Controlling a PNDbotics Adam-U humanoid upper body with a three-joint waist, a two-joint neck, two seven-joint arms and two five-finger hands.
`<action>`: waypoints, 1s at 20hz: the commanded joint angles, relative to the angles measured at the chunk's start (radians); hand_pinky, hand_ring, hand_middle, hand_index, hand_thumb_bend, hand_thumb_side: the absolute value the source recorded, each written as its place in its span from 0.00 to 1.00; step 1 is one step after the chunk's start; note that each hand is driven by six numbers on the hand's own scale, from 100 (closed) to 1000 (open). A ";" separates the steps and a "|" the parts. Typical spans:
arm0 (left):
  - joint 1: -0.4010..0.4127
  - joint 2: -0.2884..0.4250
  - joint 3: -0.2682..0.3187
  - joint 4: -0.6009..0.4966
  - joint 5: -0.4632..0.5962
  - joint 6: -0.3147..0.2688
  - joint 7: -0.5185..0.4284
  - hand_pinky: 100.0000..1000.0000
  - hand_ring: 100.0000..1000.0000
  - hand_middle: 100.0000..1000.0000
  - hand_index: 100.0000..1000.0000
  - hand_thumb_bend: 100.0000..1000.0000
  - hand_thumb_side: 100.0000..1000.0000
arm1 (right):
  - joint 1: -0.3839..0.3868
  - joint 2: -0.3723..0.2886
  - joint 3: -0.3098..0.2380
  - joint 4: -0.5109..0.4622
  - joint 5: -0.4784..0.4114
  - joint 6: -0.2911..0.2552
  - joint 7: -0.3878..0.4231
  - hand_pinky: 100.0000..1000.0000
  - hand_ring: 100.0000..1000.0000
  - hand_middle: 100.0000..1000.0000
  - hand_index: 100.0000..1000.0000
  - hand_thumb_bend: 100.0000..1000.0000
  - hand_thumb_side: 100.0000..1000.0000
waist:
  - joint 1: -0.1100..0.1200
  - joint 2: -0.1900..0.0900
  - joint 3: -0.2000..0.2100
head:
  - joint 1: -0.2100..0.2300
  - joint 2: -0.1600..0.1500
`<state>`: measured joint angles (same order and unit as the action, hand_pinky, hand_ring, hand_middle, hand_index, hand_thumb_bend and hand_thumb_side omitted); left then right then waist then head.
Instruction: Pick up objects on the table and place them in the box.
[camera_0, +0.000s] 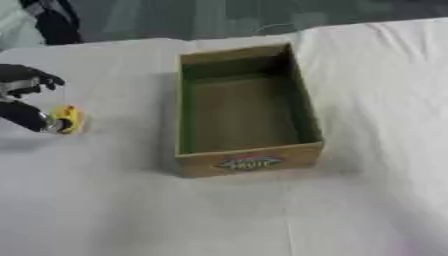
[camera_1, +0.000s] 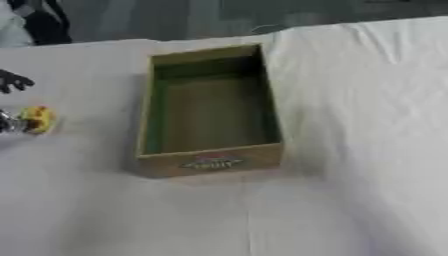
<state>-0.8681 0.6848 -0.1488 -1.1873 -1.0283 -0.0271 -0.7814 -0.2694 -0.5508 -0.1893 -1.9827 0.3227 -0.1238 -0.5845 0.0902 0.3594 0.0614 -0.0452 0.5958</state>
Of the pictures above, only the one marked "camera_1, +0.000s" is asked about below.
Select person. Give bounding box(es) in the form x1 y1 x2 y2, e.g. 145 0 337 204
0 0 74 48

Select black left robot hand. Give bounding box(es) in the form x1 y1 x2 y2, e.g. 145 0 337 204
0 68 37 135

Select yellow round toy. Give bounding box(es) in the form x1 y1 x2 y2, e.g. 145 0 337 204
17 105 58 135

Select tan cardboard box green inside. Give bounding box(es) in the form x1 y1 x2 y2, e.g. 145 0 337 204
134 43 286 179

